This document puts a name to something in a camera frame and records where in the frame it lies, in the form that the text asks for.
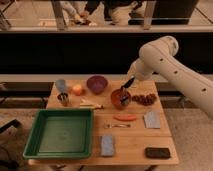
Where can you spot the black rectangular sponge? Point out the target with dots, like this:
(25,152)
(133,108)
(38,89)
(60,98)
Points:
(157,153)

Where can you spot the bunch of dark grapes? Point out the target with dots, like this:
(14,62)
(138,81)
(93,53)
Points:
(145,99)

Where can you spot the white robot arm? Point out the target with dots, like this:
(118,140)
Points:
(158,56)

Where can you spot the purple bowl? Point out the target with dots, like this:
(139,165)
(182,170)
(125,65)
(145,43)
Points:
(97,84)

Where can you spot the yellow banana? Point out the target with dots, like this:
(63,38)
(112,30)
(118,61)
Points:
(90,104)

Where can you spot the black handled brush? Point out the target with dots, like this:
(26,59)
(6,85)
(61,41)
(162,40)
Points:
(126,90)

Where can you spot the green plastic tray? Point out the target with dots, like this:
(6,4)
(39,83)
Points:
(60,134)

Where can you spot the orange carrot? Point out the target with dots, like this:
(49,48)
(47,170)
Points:
(125,118)

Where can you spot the blue sponge near tray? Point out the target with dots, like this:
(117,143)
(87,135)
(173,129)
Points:
(107,145)

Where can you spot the red bowl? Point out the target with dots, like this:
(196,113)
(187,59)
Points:
(115,99)

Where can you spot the dark metal cup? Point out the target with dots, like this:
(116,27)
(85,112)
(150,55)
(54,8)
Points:
(63,98)

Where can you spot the blue plastic cup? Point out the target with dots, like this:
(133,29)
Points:
(61,85)

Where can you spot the red yellow apple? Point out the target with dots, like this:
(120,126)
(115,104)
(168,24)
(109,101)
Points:
(77,89)

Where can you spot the wooden table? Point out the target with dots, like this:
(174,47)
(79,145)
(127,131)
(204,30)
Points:
(129,142)

